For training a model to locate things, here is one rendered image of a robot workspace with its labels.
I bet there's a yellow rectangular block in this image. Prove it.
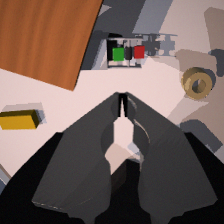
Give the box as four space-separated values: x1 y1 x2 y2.
0 109 40 130

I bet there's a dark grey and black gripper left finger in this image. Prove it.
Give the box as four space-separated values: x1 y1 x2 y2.
0 92 122 224

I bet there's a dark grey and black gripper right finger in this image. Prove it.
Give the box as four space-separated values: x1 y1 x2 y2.
122 92 224 224

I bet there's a tan roll of masking tape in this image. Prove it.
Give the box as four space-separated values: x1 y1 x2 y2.
181 67 212 100

